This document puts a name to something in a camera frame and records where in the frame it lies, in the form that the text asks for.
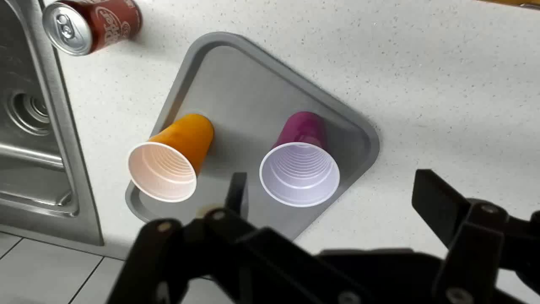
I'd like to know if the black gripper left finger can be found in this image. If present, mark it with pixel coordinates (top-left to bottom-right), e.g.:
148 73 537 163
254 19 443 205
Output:
107 173 372 304

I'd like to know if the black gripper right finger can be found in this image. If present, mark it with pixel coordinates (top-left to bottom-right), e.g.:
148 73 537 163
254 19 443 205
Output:
412 170 540 304

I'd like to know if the orange plastic cup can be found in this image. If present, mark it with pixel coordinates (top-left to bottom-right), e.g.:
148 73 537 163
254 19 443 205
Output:
129 114 215 203

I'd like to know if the purple plastic cup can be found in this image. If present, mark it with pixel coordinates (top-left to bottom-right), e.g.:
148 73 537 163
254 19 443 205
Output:
259 112 342 209

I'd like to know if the grey plastic tray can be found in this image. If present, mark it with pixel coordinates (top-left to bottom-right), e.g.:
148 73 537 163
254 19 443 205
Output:
127 33 380 239

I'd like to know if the stainless steel double sink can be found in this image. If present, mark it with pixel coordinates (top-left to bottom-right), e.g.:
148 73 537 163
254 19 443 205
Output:
0 0 104 246

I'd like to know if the red soda can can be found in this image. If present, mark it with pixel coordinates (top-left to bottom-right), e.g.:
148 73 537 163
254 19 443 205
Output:
43 0 142 57

